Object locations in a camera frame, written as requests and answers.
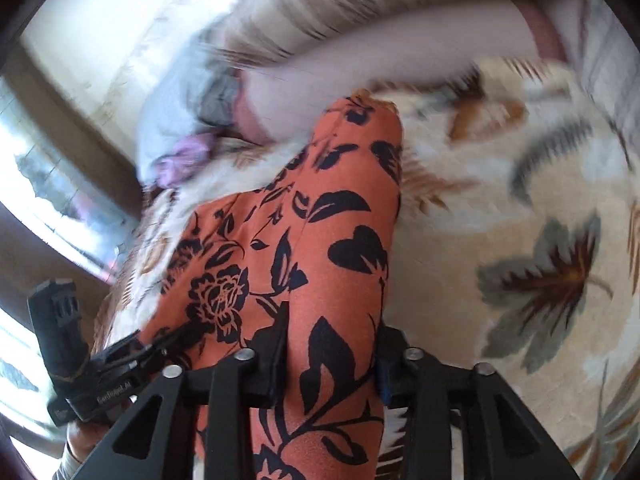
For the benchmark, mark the purple cloth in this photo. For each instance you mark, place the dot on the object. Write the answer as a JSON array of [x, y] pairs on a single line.
[[185, 160]]

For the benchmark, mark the light grey ruffled pillow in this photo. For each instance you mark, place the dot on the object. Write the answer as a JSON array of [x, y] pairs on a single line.
[[170, 110]]

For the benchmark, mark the striped beige floral pillow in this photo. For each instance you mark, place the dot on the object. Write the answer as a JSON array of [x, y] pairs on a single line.
[[610, 60], [325, 5]]

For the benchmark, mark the person's left hand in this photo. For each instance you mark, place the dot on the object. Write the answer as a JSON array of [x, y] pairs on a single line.
[[82, 442]]

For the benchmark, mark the cream leaf print blanket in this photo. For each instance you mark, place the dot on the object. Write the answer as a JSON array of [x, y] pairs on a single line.
[[475, 220]]

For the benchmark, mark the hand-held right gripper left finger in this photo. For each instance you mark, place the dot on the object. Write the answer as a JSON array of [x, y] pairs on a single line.
[[277, 340]]

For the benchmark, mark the orange floral print garment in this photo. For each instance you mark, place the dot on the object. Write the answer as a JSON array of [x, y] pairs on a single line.
[[300, 210]]

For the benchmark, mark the pink bolster pillow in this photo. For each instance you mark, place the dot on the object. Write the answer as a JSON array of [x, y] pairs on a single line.
[[400, 45]]

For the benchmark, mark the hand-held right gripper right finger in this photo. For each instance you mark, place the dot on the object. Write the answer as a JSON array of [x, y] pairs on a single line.
[[382, 385]]

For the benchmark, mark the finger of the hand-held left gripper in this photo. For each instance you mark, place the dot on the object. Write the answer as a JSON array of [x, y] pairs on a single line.
[[150, 352]]

